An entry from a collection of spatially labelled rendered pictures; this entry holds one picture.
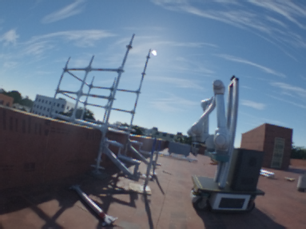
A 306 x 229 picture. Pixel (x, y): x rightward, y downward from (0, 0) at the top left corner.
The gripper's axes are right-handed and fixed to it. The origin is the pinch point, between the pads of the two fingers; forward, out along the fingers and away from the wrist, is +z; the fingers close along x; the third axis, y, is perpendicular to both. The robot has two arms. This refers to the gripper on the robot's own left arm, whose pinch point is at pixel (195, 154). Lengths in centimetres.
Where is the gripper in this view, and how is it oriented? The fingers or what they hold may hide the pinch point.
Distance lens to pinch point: 172.8
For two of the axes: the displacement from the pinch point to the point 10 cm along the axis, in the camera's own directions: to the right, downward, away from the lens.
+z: -2.1, 9.7, -1.5
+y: -9.6, -1.8, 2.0
